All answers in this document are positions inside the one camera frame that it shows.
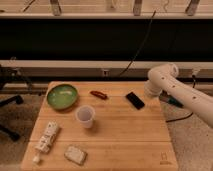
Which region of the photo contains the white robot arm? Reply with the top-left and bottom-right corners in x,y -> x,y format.
144,63 -> 213,128

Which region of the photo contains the red pocket knife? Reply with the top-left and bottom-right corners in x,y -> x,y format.
90,91 -> 108,100

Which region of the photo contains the clear plastic cup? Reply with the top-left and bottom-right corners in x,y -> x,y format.
75,105 -> 95,128

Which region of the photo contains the green bowl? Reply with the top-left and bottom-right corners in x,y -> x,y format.
46,84 -> 78,110

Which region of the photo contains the white wrapped sponge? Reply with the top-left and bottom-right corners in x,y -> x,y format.
64,145 -> 87,165

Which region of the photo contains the white toothpaste tube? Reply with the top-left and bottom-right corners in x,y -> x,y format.
33,122 -> 60,164

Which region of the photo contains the black office chair base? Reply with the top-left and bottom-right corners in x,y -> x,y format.
0,64 -> 25,142

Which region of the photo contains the black hanging cable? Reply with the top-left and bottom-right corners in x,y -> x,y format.
117,9 -> 157,78

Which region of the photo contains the black floor cable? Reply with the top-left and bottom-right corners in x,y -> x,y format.
165,111 -> 194,124

